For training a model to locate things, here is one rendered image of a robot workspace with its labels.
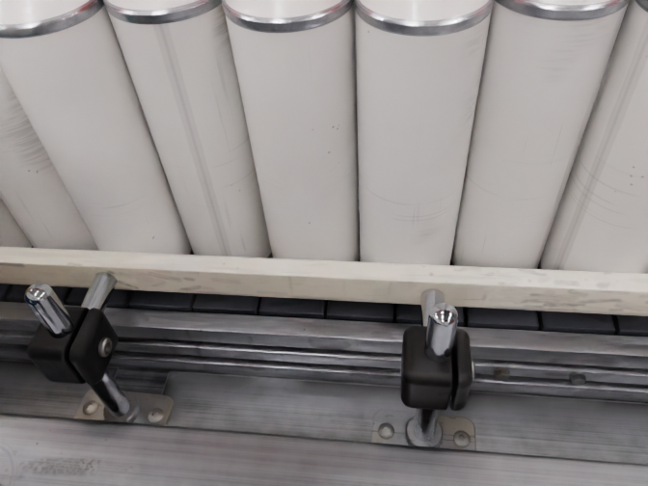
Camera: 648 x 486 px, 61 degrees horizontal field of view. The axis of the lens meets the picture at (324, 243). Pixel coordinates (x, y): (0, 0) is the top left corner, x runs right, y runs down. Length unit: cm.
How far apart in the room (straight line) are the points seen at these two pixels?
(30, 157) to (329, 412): 21
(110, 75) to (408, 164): 13
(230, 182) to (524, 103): 14
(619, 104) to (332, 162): 12
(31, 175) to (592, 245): 28
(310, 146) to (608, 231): 14
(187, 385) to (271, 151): 17
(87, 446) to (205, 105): 17
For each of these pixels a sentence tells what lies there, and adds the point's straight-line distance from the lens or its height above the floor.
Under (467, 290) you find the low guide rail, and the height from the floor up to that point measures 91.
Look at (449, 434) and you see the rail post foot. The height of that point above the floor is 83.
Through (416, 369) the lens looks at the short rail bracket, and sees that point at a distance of 24.
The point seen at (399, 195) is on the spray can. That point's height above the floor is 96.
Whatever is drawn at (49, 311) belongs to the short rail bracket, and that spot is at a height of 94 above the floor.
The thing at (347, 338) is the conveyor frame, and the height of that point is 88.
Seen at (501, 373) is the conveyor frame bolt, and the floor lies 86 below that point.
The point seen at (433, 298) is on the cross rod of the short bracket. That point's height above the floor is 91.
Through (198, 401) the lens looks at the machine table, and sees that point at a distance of 35.
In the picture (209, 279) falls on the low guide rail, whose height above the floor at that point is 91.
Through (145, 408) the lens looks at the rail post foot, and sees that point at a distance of 35.
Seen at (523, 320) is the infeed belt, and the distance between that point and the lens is 32.
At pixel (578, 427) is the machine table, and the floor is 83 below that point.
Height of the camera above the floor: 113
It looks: 47 degrees down
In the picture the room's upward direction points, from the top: 5 degrees counter-clockwise
